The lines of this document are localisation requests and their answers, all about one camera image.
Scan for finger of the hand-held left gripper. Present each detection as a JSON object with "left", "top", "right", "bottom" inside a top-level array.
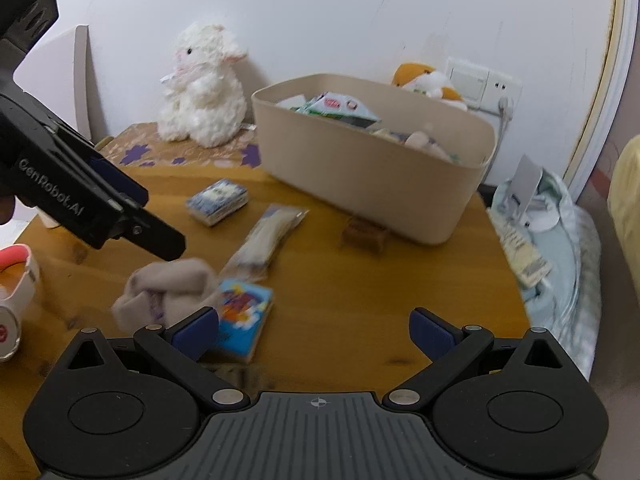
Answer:
[
  {"left": 91, "top": 155, "right": 150, "bottom": 209},
  {"left": 116, "top": 204, "right": 188, "bottom": 263}
]

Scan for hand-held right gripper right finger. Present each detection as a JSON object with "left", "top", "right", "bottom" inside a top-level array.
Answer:
[{"left": 382, "top": 307, "right": 576, "bottom": 406}]

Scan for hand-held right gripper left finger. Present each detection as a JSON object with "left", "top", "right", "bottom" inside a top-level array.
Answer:
[{"left": 62, "top": 306, "right": 251, "bottom": 406}]

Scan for beige socks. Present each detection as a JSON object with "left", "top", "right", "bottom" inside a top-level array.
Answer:
[{"left": 111, "top": 257, "right": 221, "bottom": 333}]

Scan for beige plastic storage bin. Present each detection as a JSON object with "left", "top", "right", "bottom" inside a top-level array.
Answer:
[{"left": 251, "top": 73, "right": 497, "bottom": 247}]

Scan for wooden desktop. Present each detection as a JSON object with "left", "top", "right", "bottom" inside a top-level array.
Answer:
[{"left": 0, "top": 160, "right": 533, "bottom": 480}]

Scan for brown floral cloth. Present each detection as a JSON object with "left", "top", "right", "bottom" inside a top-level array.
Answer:
[{"left": 95, "top": 122, "right": 263, "bottom": 171}]

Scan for blue cartoon card pack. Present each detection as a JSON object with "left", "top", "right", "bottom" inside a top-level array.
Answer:
[{"left": 207, "top": 279, "right": 275, "bottom": 363}]

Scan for blue white tissue packet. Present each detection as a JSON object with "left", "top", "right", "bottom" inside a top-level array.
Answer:
[{"left": 186, "top": 179, "right": 249, "bottom": 227}]

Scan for white pink headphones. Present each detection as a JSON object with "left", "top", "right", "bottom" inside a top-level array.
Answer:
[{"left": 0, "top": 244, "right": 41, "bottom": 361}]

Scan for white board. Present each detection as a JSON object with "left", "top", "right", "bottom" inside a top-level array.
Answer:
[{"left": 30, "top": 24, "right": 93, "bottom": 141}]

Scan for clear plastic packet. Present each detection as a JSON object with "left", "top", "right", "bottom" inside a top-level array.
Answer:
[{"left": 225, "top": 204, "right": 310, "bottom": 281}]

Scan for white fluffy lamb plush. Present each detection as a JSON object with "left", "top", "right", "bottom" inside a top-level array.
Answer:
[{"left": 157, "top": 22, "right": 250, "bottom": 148}]

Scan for beige paper packet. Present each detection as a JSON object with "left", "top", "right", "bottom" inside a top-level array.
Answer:
[{"left": 492, "top": 215, "right": 551, "bottom": 288}]

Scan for small brown block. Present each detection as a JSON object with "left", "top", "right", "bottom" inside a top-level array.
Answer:
[{"left": 341, "top": 217, "right": 388, "bottom": 253}]

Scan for light blue bedding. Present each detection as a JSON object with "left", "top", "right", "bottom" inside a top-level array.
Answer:
[{"left": 487, "top": 167, "right": 601, "bottom": 376}]

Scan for white card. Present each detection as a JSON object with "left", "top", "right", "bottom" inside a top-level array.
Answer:
[{"left": 507, "top": 155, "right": 543, "bottom": 226}]

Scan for small white fluffy plush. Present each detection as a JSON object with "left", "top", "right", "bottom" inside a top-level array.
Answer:
[{"left": 405, "top": 130, "right": 461, "bottom": 163}]

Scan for green snack packet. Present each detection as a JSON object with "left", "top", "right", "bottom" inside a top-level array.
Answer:
[{"left": 292, "top": 91, "right": 381, "bottom": 130}]

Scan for orange white hamster plush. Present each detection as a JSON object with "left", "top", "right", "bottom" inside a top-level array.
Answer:
[{"left": 391, "top": 62, "right": 470, "bottom": 112}]

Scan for white plug with cable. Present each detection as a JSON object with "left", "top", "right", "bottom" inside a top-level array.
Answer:
[{"left": 492, "top": 96, "right": 516, "bottom": 171}]

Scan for white wall socket plate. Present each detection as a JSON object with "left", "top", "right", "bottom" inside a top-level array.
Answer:
[{"left": 445, "top": 57, "right": 523, "bottom": 111}]

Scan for white door frame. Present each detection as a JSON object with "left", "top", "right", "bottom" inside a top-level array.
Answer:
[{"left": 562, "top": 0, "right": 633, "bottom": 201}]

